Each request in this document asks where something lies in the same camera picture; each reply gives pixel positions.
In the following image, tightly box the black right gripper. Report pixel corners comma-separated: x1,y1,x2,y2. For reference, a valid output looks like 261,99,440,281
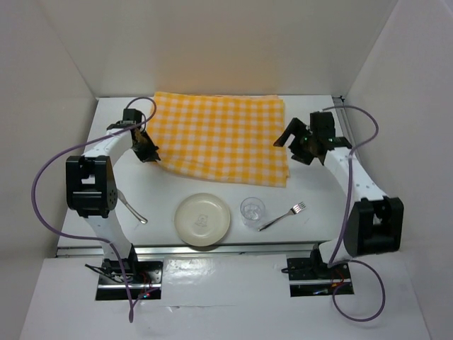
275,118,317,166

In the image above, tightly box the yellow white checkered cloth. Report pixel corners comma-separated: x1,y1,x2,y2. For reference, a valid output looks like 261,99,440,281
147,92,289,188

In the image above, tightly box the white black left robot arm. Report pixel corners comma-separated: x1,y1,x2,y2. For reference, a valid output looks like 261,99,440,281
65,108,160,283

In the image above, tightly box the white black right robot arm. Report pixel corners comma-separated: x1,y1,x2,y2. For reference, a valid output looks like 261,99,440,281
132,108,403,278

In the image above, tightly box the silver table knife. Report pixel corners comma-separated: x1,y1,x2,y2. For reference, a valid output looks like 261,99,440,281
117,189,148,225

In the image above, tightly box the silver fork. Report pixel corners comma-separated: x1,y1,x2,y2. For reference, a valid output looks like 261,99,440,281
258,202,306,232

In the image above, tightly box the cream round plate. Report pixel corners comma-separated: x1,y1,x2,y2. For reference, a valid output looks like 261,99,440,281
173,193,231,247

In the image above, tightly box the clear drinking glass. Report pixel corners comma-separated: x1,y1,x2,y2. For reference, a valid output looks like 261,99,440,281
240,197,265,228

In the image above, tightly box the aluminium right side rail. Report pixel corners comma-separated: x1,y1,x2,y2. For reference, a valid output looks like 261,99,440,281
332,96,355,146

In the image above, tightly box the aluminium rail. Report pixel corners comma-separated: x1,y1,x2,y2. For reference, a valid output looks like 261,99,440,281
56,242,316,258
332,96,355,146

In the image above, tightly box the aluminium front rail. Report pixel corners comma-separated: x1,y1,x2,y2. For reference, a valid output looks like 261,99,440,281
56,242,316,258

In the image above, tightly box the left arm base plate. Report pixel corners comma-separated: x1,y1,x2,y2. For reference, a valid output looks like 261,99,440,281
85,259,164,301

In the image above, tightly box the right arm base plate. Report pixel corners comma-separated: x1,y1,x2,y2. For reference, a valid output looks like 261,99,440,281
281,258,355,298

